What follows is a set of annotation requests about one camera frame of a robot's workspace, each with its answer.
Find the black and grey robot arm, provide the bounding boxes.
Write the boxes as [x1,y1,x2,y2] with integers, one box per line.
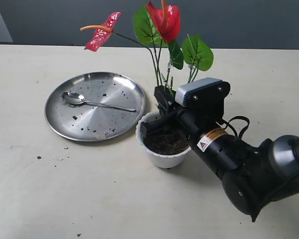
[140,78,299,221]

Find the round steel plate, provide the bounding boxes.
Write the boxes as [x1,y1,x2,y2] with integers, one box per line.
[44,72,146,142]

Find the artificial red anthurium plant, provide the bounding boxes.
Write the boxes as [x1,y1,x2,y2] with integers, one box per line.
[80,0,214,118]

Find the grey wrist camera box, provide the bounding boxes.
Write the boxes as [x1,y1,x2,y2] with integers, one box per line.
[174,77,222,107]

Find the dark soil in pot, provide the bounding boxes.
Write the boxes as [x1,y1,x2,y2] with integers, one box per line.
[144,131,189,155]

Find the steel spoon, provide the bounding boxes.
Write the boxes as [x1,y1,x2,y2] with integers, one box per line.
[62,92,136,112]

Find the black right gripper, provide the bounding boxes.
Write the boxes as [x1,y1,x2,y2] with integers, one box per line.
[140,81,231,149]

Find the white scalloped plastic pot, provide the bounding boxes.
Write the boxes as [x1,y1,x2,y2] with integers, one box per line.
[136,110,191,169]

